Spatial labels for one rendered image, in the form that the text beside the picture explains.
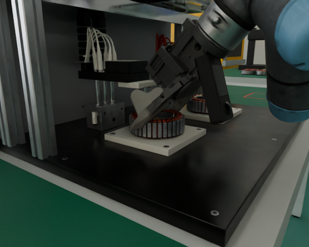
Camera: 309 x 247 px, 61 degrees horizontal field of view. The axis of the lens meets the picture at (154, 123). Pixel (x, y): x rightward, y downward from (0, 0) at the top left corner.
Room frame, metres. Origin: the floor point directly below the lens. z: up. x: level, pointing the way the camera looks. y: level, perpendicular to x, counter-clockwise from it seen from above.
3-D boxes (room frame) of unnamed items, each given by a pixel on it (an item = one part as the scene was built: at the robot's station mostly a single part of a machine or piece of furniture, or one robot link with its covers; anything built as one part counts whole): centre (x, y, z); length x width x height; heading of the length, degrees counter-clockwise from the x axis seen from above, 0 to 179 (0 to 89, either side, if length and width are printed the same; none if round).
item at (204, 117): (0.71, -0.14, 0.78); 0.15 x 0.15 x 0.01; 55
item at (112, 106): (0.59, 0.11, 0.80); 0.08 x 0.05 x 0.06; 145
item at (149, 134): (0.51, -0.01, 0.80); 0.11 x 0.11 x 0.04
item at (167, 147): (0.51, -0.01, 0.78); 0.15 x 0.15 x 0.01; 55
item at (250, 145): (0.62, -0.06, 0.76); 0.64 x 0.47 x 0.02; 145
